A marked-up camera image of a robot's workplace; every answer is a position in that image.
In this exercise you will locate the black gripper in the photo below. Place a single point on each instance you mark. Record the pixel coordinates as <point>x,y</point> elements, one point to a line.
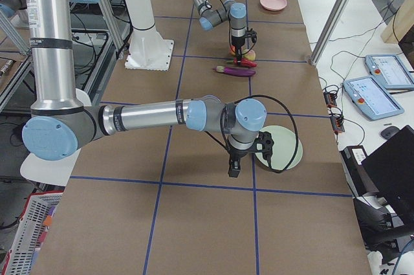
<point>238,42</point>
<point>237,153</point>

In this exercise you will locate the red yellow apple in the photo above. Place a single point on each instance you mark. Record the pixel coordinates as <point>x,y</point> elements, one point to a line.
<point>233,50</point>

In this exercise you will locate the red chili pepper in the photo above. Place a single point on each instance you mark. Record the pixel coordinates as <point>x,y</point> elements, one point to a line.
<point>242,63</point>

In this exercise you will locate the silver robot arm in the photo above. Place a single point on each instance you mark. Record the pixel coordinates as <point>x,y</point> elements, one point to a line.
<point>231,11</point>
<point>50,41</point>

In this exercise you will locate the green pink peach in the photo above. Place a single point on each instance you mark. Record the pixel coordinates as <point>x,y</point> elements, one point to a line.
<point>250,55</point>

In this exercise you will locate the purple eggplant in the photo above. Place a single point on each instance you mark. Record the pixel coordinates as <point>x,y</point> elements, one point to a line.
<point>232,71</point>

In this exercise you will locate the light green plate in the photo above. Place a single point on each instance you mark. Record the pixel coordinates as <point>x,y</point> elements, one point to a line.
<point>283,148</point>

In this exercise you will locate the pink plate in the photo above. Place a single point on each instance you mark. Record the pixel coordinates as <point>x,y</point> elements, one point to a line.
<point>273,5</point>

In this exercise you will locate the orange terminal block strip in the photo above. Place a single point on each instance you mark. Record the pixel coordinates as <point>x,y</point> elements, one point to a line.
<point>335,113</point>

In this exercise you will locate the near teach pendant tablet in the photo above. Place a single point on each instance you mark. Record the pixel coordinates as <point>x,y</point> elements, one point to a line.
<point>371,98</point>

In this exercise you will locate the teach pendant tablet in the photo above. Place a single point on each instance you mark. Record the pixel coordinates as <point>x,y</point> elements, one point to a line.
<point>371,98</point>
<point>389,71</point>

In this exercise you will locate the far teach pendant tablet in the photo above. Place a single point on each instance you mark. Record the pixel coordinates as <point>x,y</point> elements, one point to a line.
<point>389,71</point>

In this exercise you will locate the black laptop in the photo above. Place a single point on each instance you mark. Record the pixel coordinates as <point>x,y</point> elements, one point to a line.
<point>390,167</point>

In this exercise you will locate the black computer mouse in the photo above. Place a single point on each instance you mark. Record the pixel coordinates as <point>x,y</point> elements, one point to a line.
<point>389,132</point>

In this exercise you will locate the white perforated basket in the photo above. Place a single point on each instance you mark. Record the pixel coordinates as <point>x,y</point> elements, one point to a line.
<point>32,229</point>

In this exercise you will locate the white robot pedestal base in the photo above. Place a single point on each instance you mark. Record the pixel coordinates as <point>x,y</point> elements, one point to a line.
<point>148,49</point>

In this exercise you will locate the aluminium frame post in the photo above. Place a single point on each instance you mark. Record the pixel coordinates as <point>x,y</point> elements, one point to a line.
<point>328,29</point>

